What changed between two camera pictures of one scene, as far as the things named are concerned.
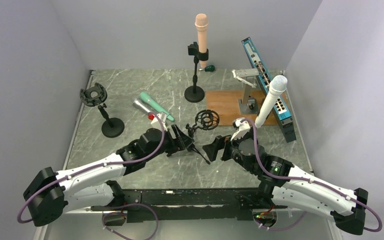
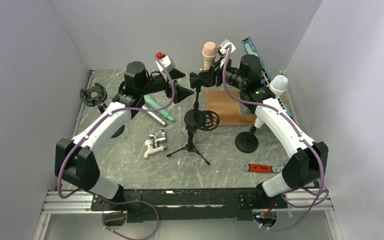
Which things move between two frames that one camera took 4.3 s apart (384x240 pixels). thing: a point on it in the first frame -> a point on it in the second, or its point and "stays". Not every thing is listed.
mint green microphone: (154, 104) stays
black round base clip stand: (196, 94) -> (197, 118)
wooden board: (222, 107) stays
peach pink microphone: (201, 21) -> (209, 52)
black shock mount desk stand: (95, 94) stays
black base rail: (163, 205) stays
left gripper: (182, 141) -> (180, 92)
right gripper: (212, 149) -> (210, 77)
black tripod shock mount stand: (207, 119) stays
